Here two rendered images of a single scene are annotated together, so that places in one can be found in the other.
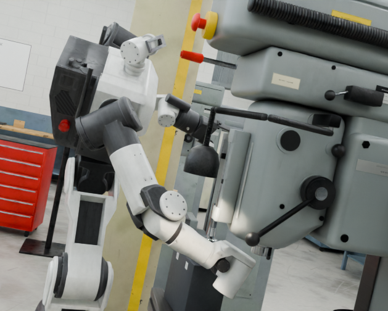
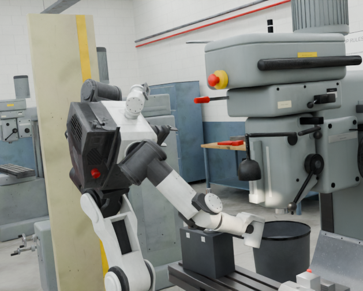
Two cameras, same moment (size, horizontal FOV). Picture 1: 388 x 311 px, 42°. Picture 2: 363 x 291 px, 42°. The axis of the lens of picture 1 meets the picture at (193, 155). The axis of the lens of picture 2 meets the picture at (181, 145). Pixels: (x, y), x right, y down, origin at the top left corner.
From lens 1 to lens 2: 0.74 m
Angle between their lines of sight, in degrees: 20
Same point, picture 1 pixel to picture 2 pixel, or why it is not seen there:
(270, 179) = (287, 166)
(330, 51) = (302, 78)
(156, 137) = not seen: hidden behind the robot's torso
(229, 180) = not seen: hidden behind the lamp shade
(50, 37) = not seen: outside the picture
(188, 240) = (228, 222)
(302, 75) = (291, 97)
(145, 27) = (46, 59)
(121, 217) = (77, 223)
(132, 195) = (186, 206)
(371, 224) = (342, 171)
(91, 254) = (136, 259)
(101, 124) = (145, 165)
